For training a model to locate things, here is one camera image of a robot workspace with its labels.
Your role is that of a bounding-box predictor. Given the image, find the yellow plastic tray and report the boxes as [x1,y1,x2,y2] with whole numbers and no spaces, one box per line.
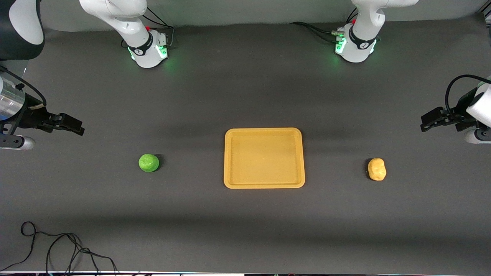
[224,128,306,189]

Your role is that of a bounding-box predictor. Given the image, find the black left arm wrist cable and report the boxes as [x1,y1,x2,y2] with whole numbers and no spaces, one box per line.
[445,74,491,115]

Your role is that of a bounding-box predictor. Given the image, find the yellow potato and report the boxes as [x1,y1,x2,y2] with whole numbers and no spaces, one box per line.
[367,158,387,181]

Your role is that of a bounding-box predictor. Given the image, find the green apple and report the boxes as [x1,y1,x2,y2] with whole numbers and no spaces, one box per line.
[138,153,160,173]

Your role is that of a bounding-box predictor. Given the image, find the black arm base cables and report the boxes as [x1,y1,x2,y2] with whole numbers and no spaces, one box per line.
[121,7,175,49]
[290,8,359,43]

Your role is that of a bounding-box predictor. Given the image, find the black arm wrist cable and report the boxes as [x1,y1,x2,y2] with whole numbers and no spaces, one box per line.
[0,66,48,107]
[445,74,491,115]

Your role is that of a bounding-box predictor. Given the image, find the black right arm base cables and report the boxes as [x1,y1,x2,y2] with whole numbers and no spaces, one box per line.
[121,7,175,49]

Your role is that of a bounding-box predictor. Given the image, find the black left arm base cables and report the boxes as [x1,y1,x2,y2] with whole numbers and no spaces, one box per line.
[290,8,359,43]

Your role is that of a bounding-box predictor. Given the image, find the thin black loose cable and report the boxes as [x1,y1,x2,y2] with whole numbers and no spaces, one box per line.
[0,221,119,275]

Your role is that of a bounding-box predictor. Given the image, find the black right arm wrist cable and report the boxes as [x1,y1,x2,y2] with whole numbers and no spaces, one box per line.
[0,66,48,107]

